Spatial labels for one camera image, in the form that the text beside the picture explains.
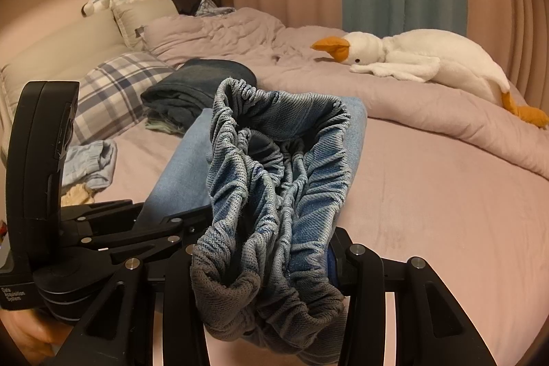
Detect cream pillow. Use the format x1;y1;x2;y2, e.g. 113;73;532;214
112;0;181;51

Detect beige padded headboard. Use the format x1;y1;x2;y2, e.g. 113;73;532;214
0;8;129;127

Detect blue plaid pillow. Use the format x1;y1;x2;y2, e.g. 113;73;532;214
71;52;177;146

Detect person's left hand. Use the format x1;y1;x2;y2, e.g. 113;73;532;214
0;304;77;362

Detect white goose plush toy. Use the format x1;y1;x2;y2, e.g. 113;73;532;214
311;29;549;129

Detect light blue denim pants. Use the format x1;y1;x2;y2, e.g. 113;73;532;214
137;78;368;366

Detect blue plaid shirt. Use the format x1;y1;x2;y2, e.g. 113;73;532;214
195;0;237;17

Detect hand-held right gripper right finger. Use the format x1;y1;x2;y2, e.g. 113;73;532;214
328;226;500;366

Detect pale green folded cloth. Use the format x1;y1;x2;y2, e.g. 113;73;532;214
145;118;190;135

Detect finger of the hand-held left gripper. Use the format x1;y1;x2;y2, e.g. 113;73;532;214
60;199;147;238
83;208;215;264

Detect small light blue garment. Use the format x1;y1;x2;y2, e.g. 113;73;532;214
60;140;118;192

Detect dark folded jeans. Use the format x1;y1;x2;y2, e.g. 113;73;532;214
141;58;257;123

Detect white dog plush toy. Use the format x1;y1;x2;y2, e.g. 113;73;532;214
81;0;129;17

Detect black garment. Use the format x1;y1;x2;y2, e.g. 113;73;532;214
166;0;211;16

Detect pink duvet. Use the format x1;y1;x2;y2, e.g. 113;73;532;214
141;7;549;180

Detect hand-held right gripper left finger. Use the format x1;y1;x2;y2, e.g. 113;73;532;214
43;243;212;366

